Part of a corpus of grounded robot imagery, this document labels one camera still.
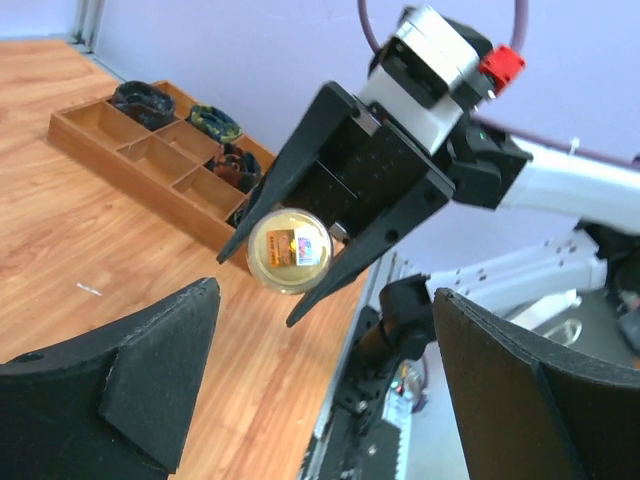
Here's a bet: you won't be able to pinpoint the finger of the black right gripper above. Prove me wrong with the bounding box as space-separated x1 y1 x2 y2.
286 172 455 327
217 81 365 263

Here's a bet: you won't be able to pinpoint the right aluminium frame post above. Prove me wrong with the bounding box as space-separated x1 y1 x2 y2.
70 0 105 54

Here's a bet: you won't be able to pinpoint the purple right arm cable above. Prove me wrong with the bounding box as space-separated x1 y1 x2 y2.
357 0 640 166

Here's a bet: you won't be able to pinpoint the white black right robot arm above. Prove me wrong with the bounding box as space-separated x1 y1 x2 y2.
217 73 639 326

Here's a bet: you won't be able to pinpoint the brown wooden compartment tray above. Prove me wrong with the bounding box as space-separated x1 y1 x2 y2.
48 81 249 251

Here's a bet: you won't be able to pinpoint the blue yellow rolled tie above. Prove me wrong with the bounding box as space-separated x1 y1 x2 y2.
187 104 243 143

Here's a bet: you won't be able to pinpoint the black orange rolled tie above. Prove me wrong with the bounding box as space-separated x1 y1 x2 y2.
204 143 262 194

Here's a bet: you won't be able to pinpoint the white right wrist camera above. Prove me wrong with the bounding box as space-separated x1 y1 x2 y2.
356 6 496 155

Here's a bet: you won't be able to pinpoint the dark patterned rolled tie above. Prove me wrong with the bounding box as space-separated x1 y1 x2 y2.
226 201 248 229

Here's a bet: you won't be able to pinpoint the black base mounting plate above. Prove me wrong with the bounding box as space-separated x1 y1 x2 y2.
297 306 411 480

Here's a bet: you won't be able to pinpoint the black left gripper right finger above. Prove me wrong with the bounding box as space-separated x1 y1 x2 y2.
433 289 639 479

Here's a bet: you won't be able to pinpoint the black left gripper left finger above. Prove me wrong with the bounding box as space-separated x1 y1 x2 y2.
1 277 220 479

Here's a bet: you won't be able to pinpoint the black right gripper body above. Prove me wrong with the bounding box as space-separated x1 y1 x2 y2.
281 117 450 240

